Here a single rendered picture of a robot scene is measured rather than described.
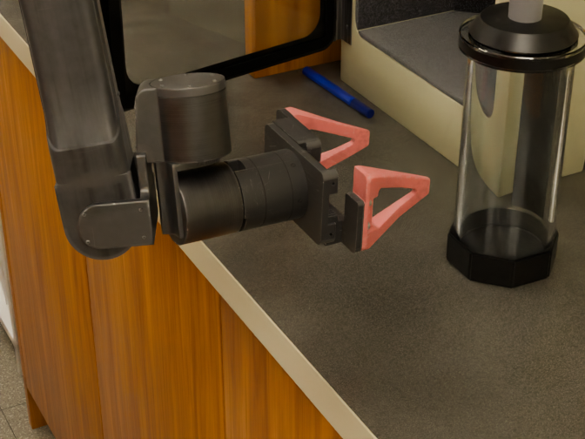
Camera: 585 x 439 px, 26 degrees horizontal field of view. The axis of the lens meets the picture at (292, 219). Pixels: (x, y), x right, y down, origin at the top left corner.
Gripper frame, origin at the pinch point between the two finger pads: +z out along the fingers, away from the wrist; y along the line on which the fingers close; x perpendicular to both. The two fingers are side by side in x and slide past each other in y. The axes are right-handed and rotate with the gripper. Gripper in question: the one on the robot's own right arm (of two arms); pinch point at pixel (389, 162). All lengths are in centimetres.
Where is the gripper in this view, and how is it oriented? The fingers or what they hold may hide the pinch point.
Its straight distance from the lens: 106.3
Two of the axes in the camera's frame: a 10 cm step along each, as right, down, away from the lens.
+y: -4.6, -4.5, 7.7
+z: 8.9, -2.0, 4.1
